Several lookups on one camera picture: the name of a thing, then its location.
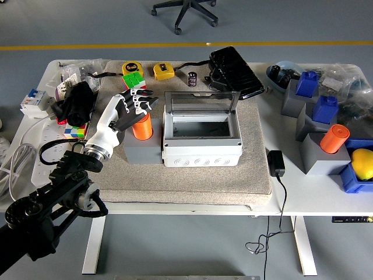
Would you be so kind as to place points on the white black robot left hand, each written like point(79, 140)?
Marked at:
point(106, 125)

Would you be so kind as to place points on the orange cylinder battery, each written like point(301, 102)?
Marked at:
point(333, 140)
point(143, 129)

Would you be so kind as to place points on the smoky transparent box lid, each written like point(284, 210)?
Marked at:
point(201, 102)

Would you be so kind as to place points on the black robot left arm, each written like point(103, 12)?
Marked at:
point(43, 201)

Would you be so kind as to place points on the grey plastic junction box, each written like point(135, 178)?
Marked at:
point(201, 154)

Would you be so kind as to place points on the colourful puzzle cube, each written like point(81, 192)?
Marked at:
point(133, 80)
point(74, 132)

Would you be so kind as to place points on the black cloth bundle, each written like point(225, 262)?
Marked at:
point(77, 105)

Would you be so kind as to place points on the grey block with round hole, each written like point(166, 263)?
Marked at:
point(142, 153)

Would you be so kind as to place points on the white power strip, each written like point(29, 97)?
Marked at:
point(49, 137)

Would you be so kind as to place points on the round yellow black tape measure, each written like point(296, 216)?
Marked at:
point(131, 68)

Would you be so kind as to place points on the clear plastic bags pile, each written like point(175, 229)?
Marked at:
point(78, 68)

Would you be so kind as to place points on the white blue circuit breaker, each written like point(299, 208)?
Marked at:
point(33, 102)

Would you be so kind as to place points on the square yellow tape measure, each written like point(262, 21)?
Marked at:
point(163, 71)

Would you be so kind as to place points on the small black capacitor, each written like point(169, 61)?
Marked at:
point(192, 78)

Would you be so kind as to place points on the grey-brown table mat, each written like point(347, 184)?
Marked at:
point(189, 183)

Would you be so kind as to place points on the white table leg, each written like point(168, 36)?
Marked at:
point(304, 248)
point(94, 245)

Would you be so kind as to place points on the black foot pedal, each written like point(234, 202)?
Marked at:
point(236, 73)

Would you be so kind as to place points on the black office chair base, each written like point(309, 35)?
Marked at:
point(186, 7)

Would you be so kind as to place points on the black power adapter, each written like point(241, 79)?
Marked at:
point(276, 162)

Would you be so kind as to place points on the pale blue bowl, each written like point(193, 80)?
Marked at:
point(279, 83)

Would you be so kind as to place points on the grey block holder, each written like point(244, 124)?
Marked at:
point(317, 160)
point(291, 103)
point(304, 125)

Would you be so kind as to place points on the blue plastic block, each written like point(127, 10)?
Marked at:
point(307, 84)
point(325, 109)

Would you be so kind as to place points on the clear bags of parts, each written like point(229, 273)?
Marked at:
point(352, 84)

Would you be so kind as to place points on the blue plastic bin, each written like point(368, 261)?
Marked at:
point(351, 181)

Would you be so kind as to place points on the yellow lemon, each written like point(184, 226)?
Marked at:
point(362, 163)

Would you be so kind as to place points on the black desk control panel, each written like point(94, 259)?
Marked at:
point(349, 219)

